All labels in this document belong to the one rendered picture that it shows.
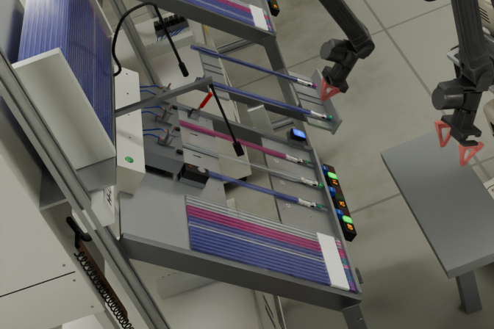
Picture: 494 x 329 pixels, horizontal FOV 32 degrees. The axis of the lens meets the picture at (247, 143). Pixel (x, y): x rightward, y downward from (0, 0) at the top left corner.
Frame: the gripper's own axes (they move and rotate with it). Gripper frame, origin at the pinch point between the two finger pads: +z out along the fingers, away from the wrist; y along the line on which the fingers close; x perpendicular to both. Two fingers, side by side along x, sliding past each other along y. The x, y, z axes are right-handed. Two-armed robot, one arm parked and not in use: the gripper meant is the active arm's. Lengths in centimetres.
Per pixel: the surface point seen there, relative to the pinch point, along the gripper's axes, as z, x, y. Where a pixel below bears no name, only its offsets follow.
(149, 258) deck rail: 23, -56, 69
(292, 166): 20.4, -3.6, 13.2
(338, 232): 19.2, 5.0, 43.2
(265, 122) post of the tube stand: 26.3, -5.1, -18.7
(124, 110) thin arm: 5, -69, 35
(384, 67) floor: 38, 90, -128
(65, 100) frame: -8, -89, 59
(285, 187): 20.4, -9.1, 26.1
